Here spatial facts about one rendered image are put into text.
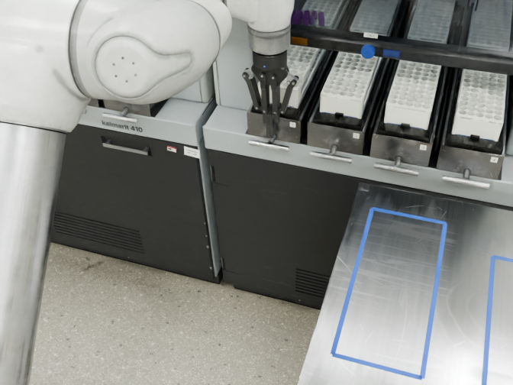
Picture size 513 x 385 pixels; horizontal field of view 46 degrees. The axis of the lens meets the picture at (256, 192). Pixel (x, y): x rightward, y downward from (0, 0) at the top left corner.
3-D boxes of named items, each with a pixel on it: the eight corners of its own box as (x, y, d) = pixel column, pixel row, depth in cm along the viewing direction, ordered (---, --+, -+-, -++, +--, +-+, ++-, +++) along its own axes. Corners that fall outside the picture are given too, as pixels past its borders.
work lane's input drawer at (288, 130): (316, 9, 198) (317, -18, 192) (359, 14, 194) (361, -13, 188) (241, 146, 149) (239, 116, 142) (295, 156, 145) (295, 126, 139)
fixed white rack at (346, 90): (346, 53, 165) (347, 32, 161) (382, 58, 162) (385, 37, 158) (318, 116, 145) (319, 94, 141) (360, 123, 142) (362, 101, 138)
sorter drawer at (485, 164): (462, 27, 186) (467, -1, 180) (509, 33, 183) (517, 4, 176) (432, 182, 137) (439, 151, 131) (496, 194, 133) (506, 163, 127)
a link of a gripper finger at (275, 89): (274, 66, 136) (280, 66, 135) (276, 107, 143) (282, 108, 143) (269, 75, 133) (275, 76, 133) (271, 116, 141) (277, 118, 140)
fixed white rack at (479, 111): (462, 69, 157) (466, 47, 153) (502, 74, 155) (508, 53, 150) (450, 138, 137) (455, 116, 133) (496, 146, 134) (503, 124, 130)
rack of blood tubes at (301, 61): (291, 45, 169) (291, 24, 165) (327, 50, 166) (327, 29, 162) (257, 105, 149) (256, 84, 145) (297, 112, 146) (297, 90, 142)
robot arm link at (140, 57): (224, -10, 77) (124, -18, 79) (169, 11, 61) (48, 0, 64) (221, 91, 82) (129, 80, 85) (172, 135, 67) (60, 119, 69)
